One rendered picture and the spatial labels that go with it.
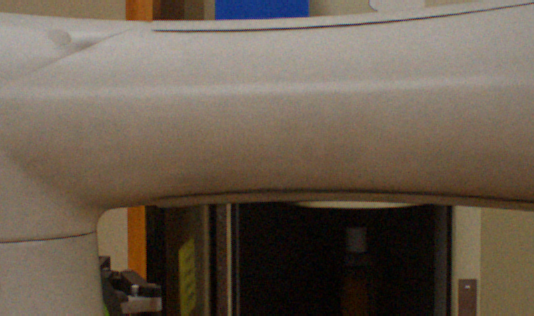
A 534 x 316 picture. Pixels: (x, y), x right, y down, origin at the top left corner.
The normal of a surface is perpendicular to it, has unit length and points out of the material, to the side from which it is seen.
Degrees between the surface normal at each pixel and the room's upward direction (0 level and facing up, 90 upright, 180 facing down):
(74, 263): 86
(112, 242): 90
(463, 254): 90
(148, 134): 101
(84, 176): 126
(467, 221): 90
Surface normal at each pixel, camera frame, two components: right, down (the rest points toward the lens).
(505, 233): 0.00, 0.05
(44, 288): 0.58, -0.05
